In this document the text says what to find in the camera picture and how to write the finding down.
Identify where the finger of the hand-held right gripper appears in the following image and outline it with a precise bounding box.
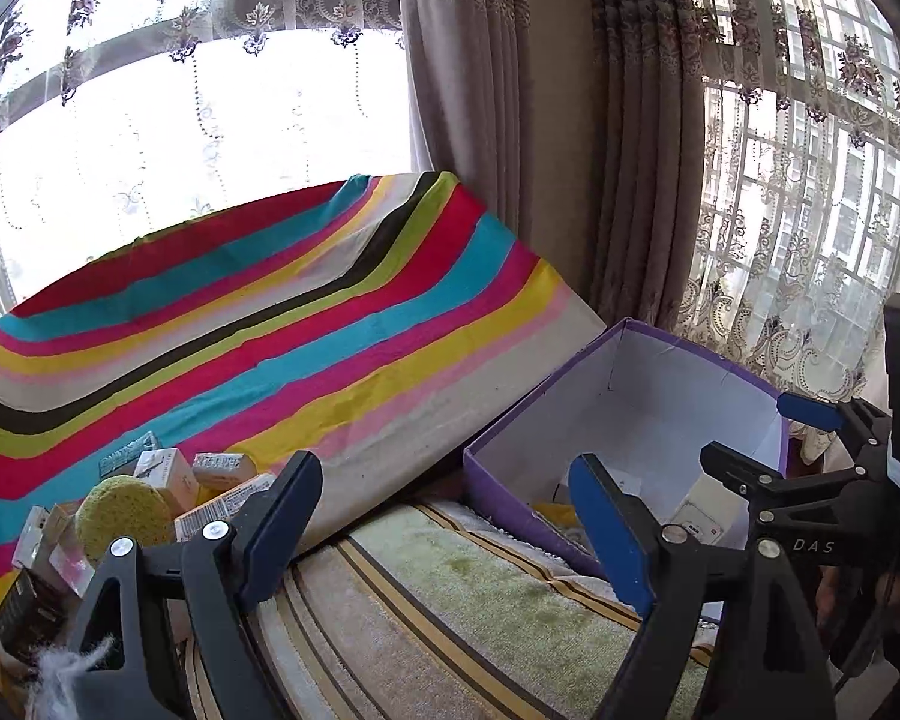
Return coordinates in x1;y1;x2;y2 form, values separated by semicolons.
699;441;796;526
776;390;892;466

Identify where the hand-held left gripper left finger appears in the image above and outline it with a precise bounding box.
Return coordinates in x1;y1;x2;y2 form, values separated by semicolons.
64;450;323;720

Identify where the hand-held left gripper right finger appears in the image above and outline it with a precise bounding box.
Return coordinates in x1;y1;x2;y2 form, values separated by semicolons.
568;454;837;720

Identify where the white orange small box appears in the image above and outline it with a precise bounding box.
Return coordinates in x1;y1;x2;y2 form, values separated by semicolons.
532;502;582;533

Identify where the purple cardboard box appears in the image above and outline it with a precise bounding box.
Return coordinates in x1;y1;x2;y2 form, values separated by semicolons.
463;317;792;627

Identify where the yellow-green round sponge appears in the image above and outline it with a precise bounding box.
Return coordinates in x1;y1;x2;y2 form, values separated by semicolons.
75;474;177;567

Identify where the white small box grey print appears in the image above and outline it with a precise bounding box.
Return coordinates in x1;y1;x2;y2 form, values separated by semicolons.
193;452;260;496

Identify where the white box black print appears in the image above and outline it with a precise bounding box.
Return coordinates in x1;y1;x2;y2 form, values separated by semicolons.
133;448;200;518

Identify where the teal small box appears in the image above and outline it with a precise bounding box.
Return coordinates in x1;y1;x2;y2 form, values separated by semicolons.
97;431;162;477

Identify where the beige green striped towel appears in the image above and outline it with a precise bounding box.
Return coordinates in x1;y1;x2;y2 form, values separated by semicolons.
180;495;713;720

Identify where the colourful striped cloth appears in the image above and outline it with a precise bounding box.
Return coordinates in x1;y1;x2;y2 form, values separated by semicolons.
0;171;608;616

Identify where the white pink small box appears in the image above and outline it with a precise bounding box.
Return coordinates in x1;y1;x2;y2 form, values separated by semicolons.
47;523;96;599

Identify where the white cotton tuft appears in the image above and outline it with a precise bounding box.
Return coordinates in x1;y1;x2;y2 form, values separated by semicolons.
34;637;117;698

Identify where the beige patterned drape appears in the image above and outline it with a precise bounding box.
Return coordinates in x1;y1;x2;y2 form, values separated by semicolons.
585;0;710;331
397;0;533;241

